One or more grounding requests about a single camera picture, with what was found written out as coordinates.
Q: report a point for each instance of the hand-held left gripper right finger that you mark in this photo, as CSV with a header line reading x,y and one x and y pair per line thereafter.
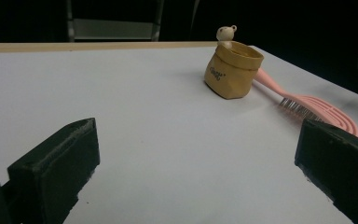
x,y
341,165

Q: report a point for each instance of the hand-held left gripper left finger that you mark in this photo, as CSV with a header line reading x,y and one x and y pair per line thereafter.
x,y
56,168

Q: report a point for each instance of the pink hairbrush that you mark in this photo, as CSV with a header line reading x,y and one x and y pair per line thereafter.
x,y
332,107

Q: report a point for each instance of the white metal stand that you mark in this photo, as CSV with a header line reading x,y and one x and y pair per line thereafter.
x,y
112,29

